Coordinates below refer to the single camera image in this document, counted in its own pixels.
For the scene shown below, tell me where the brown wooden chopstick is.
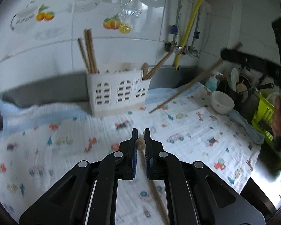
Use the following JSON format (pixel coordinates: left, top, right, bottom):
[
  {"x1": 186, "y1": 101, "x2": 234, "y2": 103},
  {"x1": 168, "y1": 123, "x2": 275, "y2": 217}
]
[
  {"x1": 141, "y1": 62, "x2": 149, "y2": 80},
  {"x1": 148, "y1": 41, "x2": 243, "y2": 115},
  {"x1": 88, "y1": 29, "x2": 99, "y2": 74},
  {"x1": 144, "y1": 50, "x2": 173, "y2": 80},
  {"x1": 78, "y1": 38, "x2": 91, "y2": 73},
  {"x1": 84, "y1": 29, "x2": 95, "y2": 74},
  {"x1": 135, "y1": 136, "x2": 170, "y2": 224}
]

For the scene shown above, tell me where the yellow gas hose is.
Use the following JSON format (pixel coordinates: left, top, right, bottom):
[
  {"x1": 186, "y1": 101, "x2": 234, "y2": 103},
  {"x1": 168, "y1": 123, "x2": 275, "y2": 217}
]
[{"x1": 172, "y1": 0, "x2": 209, "y2": 70}]

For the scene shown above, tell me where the white ceramic bowl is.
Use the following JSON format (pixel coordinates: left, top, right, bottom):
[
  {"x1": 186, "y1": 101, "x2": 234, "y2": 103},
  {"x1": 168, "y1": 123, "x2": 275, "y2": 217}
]
[{"x1": 211, "y1": 91, "x2": 235, "y2": 115}]

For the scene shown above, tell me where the person right hand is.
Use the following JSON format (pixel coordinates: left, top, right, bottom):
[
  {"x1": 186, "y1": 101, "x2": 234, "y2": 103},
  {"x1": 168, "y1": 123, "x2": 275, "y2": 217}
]
[{"x1": 272, "y1": 97, "x2": 281, "y2": 136}]

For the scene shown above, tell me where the dark utensil pot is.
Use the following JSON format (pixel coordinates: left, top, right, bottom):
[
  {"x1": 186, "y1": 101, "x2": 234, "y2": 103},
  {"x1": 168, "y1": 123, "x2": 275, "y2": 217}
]
[{"x1": 218, "y1": 67, "x2": 275, "y2": 105}]

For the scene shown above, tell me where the printed white cloth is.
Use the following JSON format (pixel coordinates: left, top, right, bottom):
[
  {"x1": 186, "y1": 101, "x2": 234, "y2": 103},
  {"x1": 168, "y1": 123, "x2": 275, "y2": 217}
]
[{"x1": 0, "y1": 83, "x2": 264, "y2": 221}]

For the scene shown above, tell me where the teal soap dispenser bottle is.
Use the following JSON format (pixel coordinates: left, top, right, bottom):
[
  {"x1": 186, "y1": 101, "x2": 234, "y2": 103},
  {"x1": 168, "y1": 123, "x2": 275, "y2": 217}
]
[{"x1": 205, "y1": 71, "x2": 223, "y2": 92}]

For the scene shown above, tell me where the braided metal hose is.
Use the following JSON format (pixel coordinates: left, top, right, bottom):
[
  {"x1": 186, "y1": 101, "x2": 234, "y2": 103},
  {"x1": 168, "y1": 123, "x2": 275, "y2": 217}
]
[
  {"x1": 189, "y1": 7, "x2": 202, "y2": 58},
  {"x1": 172, "y1": 0, "x2": 184, "y2": 45}
]

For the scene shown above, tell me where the white utensil holder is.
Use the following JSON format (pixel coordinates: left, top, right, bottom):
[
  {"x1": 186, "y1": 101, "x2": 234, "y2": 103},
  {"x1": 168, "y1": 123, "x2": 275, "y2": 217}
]
[{"x1": 86, "y1": 62, "x2": 151, "y2": 117}]

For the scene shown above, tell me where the red handled water valve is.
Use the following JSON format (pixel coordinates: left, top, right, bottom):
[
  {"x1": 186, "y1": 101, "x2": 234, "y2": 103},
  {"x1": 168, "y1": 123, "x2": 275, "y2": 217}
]
[{"x1": 164, "y1": 41, "x2": 186, "y2": 55}]

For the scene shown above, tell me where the green plastic basket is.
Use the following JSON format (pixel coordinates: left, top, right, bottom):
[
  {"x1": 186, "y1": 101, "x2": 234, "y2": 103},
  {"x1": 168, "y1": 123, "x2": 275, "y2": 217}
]
[{"x1": 251, "y1": 92, "x2": 279, "y2": 147}]

